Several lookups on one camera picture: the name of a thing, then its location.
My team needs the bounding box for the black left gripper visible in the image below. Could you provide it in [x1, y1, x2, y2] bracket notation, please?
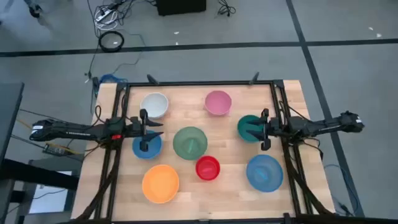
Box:
[129, 108, 165, 152]

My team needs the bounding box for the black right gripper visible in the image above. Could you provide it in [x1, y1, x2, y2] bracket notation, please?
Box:
[247, 108, 280, 151]

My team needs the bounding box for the teal bowl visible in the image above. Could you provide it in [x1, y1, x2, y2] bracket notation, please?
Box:
[237, 114, 265, 143]

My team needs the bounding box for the small blue bowl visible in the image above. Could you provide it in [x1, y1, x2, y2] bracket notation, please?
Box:
[132, 129, 164, 161]

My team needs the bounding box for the white bowl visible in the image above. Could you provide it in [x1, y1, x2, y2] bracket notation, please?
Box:
[139, 91, 170, 119]

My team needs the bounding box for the large blue bowl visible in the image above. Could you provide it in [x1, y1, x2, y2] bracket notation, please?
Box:
[246, 154, 284, 193]

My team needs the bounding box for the pink bowl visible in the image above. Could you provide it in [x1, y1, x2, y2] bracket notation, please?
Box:
[204, 90, 233, 116]

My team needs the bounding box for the orange bowl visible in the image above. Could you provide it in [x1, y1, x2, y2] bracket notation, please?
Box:
[141, 164, 180, 205]

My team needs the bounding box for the red bowl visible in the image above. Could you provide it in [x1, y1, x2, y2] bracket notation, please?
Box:
[195, 155, 221, 182]

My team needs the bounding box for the green bowl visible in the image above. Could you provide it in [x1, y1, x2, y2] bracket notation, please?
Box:
[172, 126, 208, 161]

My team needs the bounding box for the small black electronics box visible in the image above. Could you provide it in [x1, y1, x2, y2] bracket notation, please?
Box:
[42, 142, 68, 157]

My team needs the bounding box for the white board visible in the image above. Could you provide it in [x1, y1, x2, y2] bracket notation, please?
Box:
[29, 170, 74, 215]

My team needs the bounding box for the white power strip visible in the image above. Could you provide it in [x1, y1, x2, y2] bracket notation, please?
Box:
[95, 9, 118, 22]

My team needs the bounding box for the black beam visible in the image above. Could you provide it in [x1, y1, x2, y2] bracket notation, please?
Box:
[0, 158, 80, 191]

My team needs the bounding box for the dark grey desk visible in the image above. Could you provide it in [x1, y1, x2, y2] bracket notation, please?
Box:
[0, 82, 25, 162]

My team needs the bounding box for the black chair wheel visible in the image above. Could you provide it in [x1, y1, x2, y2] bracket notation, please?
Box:
[24, 0, 43, 18]

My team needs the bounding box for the blue coiled cable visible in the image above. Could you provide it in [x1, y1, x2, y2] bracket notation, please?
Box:
[99, 73, 129, 84]

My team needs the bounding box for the black aluminium table frame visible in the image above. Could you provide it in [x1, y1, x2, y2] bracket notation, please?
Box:
[74, 79, 336, 224]

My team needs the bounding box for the long black floor cable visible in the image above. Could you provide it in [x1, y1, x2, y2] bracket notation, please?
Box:
[84, 0, 101, 79]

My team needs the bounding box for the yellow cable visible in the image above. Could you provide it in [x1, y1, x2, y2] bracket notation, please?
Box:
[17, 119, 82, 156]

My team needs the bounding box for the black round ring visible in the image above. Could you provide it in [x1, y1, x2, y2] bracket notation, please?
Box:
[98, 30, 125, 53]

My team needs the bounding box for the white coiled cable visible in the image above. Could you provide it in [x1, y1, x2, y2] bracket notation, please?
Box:
[95, 18, 119, 31]

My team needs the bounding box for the thin blue cable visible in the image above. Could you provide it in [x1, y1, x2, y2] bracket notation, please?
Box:
[323, 164, 363, 217]

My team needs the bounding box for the black cable bundle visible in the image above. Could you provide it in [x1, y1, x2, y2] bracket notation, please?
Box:
[214, 0, 237, 17]

